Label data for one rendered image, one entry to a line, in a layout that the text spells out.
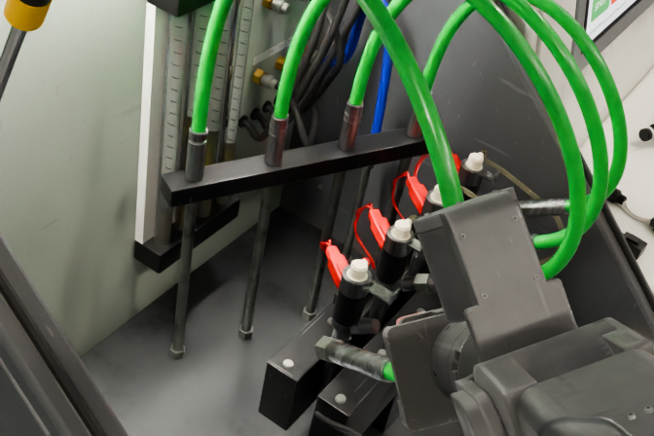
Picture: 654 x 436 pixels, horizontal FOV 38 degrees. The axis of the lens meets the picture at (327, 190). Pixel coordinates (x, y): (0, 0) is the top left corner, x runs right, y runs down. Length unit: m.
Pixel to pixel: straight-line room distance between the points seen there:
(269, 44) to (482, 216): 0.68
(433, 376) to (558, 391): 0.20
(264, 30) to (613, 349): 0.75
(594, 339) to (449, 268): 0.09
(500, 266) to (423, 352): 0.13
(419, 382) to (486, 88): 0.56
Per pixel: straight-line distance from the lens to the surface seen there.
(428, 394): 0.59
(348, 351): 0.76
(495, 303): 0.47
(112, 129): 0.96
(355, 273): 0.87
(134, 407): 1.09
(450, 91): 1.12
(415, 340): 0.59
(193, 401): 1.10
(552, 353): 0.43
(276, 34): 1.12
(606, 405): 0.37
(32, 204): 0.92
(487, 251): 0.47
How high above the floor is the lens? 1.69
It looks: 38 degrees down
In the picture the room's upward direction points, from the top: 12 degrees clockwise
